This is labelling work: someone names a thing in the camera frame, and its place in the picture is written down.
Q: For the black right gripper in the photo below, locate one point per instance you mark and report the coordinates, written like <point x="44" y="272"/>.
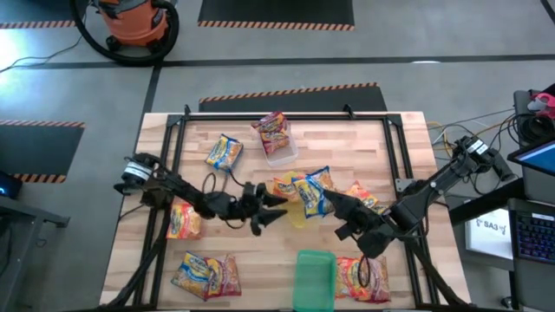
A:
<point x="375" y="234"/>

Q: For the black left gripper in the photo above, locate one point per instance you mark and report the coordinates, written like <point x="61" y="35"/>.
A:
<point x="240" y="206"/>

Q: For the clear plastic container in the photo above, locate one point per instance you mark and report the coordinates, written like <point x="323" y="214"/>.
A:
<point x="282" y="158"/>

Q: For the green plastic container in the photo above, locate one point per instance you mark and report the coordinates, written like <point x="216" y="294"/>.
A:
<point x="314" y="281"/>

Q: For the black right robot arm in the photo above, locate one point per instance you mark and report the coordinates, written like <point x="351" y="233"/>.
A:
<point x="433" y="186"/>

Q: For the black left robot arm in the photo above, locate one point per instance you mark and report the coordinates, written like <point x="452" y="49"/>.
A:
<point x="182" y="190"/>

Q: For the pink Maruchan ramen pack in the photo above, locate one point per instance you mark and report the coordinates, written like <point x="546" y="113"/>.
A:
<point x="379" y="281"/>

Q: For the yellow plastic container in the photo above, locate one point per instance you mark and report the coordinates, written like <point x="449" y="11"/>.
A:
<point x="299" y="216"/>

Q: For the black hazard-striped floor mat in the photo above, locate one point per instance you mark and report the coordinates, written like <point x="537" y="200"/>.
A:
<point x="303" y="102"/>
<point x="277" y="11"/>
<point x="34" y="151"/>
<point x="34" y="11"/>

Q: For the black side desk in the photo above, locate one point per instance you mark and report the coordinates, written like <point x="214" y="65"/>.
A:
<point x="485" y="201"/>

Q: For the white SA3 paper sign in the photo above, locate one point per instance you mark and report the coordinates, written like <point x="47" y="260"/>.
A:
<point x="490" y="236"/>

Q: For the black backlit keyboard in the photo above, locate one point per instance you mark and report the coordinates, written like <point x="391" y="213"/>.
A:
<point x="535" y="238"/>

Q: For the laptop with blue screen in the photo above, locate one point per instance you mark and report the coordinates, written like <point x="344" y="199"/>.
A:
<point x="539" y="158"/>

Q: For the pink plastic object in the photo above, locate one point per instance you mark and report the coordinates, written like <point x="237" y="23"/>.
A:
<point x="544" y="104"/>

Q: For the orange shop vacuum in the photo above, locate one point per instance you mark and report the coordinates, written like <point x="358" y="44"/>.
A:
<point x="134" y="21"/>

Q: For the black side table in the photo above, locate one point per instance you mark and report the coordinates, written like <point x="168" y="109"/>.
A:
<point x="26" y="216"/>

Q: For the black device with blue light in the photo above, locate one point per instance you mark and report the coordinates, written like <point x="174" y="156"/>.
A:
<point x="11" y="184"/>

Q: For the silver aluminium bracket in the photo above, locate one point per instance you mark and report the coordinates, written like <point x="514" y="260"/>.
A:
<point x="402" y="185"/>

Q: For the black metal table frame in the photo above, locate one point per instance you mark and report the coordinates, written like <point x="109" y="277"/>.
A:
<point x="325" y="117"/>

